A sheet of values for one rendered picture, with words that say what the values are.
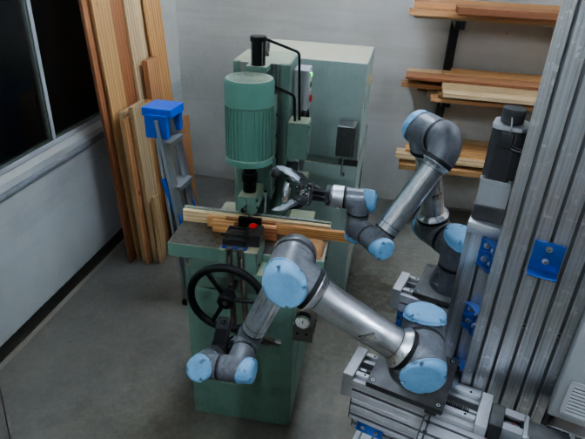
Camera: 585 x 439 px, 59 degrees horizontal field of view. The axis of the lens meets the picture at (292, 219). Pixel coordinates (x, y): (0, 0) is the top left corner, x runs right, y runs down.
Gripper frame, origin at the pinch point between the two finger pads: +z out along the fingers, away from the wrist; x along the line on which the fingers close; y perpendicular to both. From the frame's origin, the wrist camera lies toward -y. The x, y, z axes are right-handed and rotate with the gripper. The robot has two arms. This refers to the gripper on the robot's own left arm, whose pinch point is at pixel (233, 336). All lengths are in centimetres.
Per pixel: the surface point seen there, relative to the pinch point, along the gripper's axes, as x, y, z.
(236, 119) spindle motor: -4, -75, -4
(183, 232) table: -29.1, -34.1, 17.0
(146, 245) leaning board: -103, -18, 137
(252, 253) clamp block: 4.2, -29.5, 0.4
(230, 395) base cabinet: -13, 38, 47
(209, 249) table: -15.5, -28.7, 10.7
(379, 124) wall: 35, -123, 238
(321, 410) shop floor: 26, 45, 66
